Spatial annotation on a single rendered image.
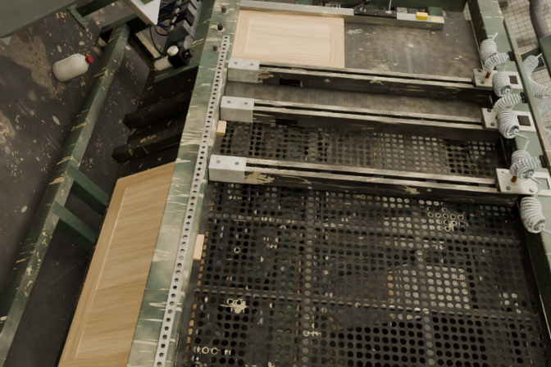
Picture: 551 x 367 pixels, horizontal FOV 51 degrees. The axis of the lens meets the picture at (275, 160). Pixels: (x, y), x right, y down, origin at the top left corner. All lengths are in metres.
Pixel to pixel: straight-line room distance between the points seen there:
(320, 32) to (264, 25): 0.25
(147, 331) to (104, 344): 0.46
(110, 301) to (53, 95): 1.11
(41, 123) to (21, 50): 0.34
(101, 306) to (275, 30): 1.38
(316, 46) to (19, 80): 1.32
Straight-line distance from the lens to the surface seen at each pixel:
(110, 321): 2.19
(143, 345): 1.70
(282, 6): 2.75
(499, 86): 2.29
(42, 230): 2.39
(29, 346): 2.53
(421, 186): 2.03
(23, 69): 2.84
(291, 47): 2.55
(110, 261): 2.36
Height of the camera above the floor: 1.91
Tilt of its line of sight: 23 degrees down
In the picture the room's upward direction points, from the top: 74 degrees clockwise
